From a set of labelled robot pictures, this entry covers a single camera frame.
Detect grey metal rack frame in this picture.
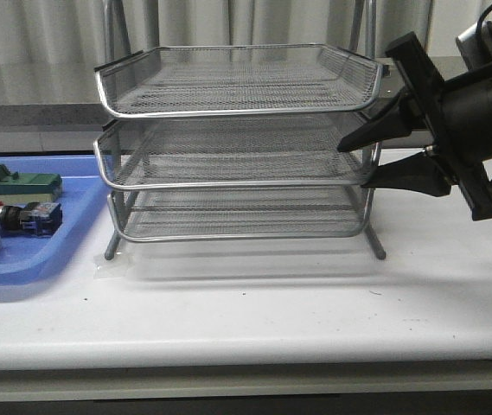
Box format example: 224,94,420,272
102,0,387,260

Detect clear tape patch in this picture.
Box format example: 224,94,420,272
93,252,133,279

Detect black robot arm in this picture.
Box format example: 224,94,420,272
337,33,492,220

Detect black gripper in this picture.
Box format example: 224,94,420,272
337,33,492,220

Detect blue plastic tray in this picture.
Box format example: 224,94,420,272
0,155,108,286

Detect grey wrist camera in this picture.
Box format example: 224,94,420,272
456,21,492,71

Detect green terminal block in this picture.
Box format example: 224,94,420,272
0,164,63,204

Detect silver mesh top tray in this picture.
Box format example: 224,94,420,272
94,43,383,119

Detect red emergency stop button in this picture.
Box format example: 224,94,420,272
0,201,63,237

